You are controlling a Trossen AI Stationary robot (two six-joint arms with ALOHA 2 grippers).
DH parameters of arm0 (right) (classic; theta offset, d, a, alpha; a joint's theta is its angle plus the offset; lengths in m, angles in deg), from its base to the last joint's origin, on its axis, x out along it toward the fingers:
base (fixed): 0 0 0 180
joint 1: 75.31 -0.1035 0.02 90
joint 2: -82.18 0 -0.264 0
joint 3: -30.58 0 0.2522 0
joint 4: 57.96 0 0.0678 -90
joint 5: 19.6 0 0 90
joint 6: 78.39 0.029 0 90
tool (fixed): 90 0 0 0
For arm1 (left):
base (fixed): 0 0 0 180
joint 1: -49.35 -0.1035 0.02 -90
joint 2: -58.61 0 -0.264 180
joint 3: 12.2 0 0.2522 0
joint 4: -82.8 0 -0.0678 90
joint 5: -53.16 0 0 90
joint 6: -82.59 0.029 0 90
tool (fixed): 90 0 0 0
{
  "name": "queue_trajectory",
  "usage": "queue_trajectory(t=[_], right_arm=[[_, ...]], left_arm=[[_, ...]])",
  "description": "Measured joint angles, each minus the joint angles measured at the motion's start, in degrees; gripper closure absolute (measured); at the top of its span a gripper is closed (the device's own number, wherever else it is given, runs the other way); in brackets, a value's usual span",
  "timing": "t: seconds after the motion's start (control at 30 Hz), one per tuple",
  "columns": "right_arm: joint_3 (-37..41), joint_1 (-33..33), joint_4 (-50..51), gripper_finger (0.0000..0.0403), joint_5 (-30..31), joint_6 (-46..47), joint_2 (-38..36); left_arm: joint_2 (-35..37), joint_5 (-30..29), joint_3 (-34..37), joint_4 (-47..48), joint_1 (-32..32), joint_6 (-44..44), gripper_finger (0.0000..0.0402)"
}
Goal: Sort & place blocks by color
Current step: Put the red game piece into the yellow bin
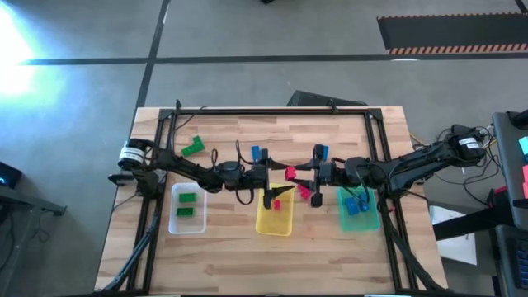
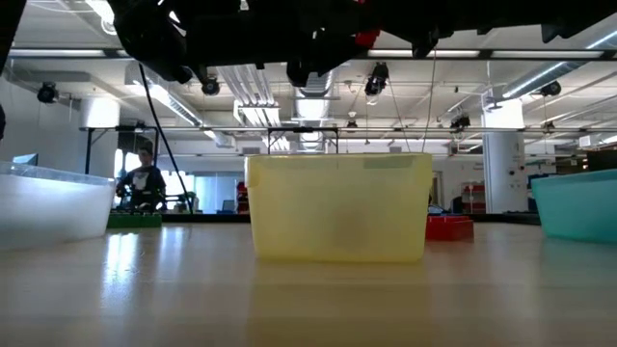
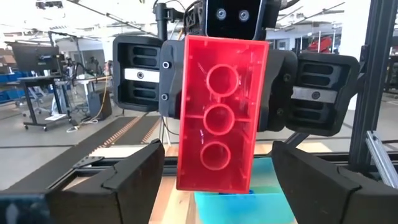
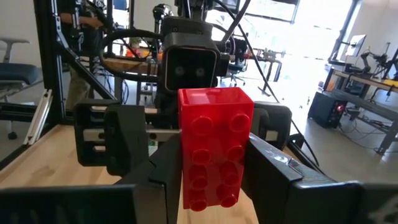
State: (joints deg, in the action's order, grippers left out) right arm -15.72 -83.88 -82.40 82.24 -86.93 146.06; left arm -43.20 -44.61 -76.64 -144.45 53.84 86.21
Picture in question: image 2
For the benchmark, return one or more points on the teal plastic bin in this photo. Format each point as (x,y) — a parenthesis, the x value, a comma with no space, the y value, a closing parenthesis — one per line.
(578,207)

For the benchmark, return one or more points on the clear plastic bin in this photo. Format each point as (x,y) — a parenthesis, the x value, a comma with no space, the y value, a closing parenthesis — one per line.
(48,207)

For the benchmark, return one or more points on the red storage shelf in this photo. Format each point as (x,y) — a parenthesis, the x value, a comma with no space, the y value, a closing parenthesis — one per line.
(242,197)
(474,197)

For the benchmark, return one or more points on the background black frame stand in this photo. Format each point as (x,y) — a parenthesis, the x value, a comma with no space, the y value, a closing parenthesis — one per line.
(125,128)
(303,129)

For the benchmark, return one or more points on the black aluminium rig frame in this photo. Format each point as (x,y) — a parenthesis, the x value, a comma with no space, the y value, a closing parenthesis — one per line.
(212,218)

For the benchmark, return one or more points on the white round column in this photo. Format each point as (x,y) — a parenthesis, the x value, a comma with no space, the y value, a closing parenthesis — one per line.
(503,168)

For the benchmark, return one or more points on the slanted silver duct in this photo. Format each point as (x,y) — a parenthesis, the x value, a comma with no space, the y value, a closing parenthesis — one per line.
(540,77)

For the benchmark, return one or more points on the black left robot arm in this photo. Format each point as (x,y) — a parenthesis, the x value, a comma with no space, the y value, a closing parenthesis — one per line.
(144,38)

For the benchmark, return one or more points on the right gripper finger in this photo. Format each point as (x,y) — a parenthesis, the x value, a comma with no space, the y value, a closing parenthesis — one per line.
(395,19)

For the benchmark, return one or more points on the hanging black camera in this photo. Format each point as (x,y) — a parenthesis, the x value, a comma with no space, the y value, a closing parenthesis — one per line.
(210,87)
(47,92)
(550,88)
(460,121)
(377,79)

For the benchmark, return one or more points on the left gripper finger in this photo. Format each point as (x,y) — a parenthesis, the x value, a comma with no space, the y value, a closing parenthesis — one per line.
(337,29)

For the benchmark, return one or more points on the person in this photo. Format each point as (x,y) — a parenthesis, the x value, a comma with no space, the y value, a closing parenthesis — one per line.
(142,183)

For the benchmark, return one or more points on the silver ventilation duct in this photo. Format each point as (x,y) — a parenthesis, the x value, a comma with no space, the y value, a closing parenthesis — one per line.
(315,111)

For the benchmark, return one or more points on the yellow plastic bin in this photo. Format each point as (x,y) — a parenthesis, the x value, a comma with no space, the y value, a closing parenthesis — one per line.
(337,212)

